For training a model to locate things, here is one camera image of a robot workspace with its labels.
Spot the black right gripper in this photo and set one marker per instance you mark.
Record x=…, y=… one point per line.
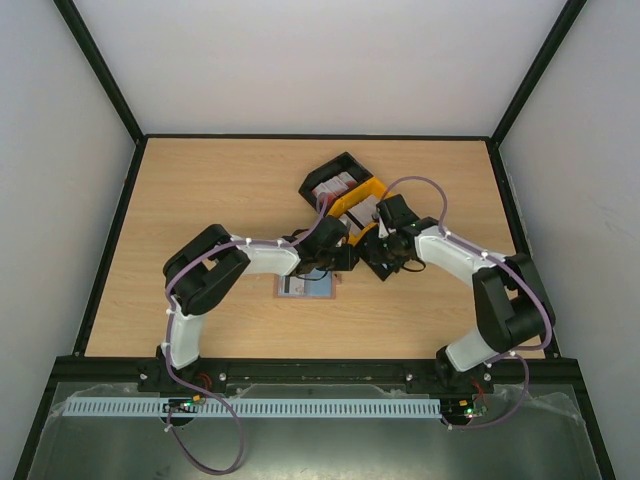
x=376, y=253

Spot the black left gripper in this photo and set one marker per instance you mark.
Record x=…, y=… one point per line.
x=346, y=263

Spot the white magnetic stripe card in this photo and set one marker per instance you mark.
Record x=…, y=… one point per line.
x=292, y=286

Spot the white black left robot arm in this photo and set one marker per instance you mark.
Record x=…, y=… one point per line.
x=202, y=273

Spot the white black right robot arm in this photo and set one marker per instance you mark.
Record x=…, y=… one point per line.
x=510, y=301

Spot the black bin with teal cards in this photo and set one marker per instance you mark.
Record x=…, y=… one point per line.
x=361, y=247

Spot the yellow card bin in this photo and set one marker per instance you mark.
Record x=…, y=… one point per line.
x=360, y=192

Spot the red white cards stack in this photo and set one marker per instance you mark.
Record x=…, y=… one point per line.
x=335, y=186

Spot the black card bin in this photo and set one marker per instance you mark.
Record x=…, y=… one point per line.
x=345, y=162

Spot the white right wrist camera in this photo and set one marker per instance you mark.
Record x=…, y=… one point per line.
x=382, y=230

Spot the white slotted cable duct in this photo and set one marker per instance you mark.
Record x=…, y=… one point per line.
x=247, y=408

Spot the black mounting rail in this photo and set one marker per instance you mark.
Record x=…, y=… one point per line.
x=223, y=376

